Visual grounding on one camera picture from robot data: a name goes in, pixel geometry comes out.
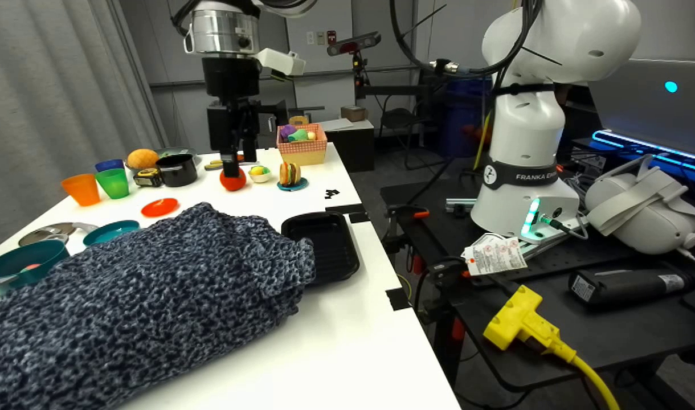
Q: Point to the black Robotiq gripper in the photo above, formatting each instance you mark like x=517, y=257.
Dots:
x=230, y=82

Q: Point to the blue speckled fleece blanket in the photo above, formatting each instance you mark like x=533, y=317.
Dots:
x=132, y=310

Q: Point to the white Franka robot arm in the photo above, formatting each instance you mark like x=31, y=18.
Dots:
x=525, y=128

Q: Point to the yellow green toy food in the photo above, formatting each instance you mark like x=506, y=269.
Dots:
x=261, y=173

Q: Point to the small tan toy food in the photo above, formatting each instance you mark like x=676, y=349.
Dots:
x=212, y=164

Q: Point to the red toy tomato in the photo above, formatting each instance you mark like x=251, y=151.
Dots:
x=232, y=183

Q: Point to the black box beside cabinet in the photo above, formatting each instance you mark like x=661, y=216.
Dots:
x=275, y=121

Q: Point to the purple toy in basket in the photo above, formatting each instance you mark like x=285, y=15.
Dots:
x=288, y=133

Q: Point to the toy burger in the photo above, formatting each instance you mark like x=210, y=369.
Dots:
x=288, y=173

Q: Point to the tan toy basket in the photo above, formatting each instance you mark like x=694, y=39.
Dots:
x=301, y=151

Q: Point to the green toy in basket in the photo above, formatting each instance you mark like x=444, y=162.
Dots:
x=301, y=138

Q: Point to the black toy pot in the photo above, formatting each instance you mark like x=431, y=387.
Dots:
x=179, y=171

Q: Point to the small teal plate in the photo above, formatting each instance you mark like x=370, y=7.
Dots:
x=304, y=185

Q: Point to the small toy can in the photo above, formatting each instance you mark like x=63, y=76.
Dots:
x=147, y=179

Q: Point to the red toy plate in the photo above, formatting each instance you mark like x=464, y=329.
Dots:
x=161, y=205

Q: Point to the small black clip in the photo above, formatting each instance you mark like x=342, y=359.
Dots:
x=330, y=191

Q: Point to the orange round toy bread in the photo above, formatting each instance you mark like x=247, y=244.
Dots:
x=141, y=157

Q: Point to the black cabinet with white top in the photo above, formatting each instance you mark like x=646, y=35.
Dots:
x=353, y=149

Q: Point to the small cardboard box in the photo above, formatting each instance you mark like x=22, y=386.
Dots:
x=353, y=114

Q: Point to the black plastic tray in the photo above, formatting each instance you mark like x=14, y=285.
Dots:
x=330, y=243

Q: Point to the green plastic cup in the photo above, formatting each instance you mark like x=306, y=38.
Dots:
x=115, y=183

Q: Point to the blue plastic cup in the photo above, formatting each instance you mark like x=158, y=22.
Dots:
x=108, y=162

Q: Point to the teal toy frying pan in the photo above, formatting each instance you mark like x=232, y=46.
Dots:
x=109, y=230

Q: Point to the black office chair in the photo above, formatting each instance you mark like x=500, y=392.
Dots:
x=394, y=121

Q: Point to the orange plastic cup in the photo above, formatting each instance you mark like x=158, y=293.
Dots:
x=82, y=190

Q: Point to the grey curtain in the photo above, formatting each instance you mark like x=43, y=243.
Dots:
x=51, y=98

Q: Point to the silver round lid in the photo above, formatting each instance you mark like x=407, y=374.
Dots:
x=51, y=230

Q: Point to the blue bin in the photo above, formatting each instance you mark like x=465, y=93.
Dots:
x=467, y=114

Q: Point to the teal toy pot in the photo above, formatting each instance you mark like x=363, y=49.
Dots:
x=24, y=262

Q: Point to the white printed packet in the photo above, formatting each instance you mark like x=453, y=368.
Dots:
x=496, y=253

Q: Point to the white power strip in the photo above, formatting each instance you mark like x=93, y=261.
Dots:
x=548, y=230

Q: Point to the black power brick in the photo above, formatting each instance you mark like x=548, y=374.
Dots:
x=628, y=285

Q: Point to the open laptop with blue glow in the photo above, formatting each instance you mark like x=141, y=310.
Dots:
x=651, y=105

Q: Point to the white VR headset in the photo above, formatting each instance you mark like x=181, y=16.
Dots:
x=651, y=216

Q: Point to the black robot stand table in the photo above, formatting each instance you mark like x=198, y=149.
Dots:
x=628, y=334

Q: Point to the grey camera on tripod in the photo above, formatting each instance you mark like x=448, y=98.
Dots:
x=353, y=42

